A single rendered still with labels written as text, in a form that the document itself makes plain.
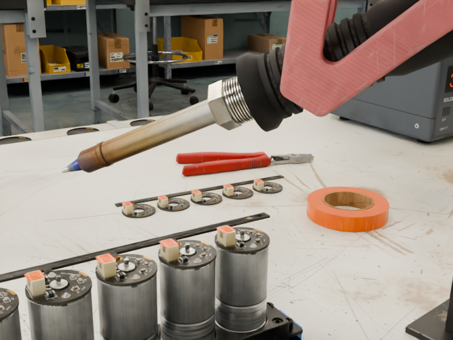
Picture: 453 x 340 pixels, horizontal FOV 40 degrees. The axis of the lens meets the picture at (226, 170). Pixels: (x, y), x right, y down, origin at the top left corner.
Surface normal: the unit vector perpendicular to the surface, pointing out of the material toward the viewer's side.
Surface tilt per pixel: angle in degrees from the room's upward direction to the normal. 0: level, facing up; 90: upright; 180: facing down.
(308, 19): 99
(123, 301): 90
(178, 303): 90
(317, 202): 3
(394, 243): 0
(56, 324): 90
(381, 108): 90
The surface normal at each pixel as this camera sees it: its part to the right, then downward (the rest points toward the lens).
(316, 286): 0.02, -0.94
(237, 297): -0.11, 0.33
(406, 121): -0.81, 0.18
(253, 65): 0.15, -0.65
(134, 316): 0.33, 0.32
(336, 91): -0.32, 0.45
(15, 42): 0.55, 0.30
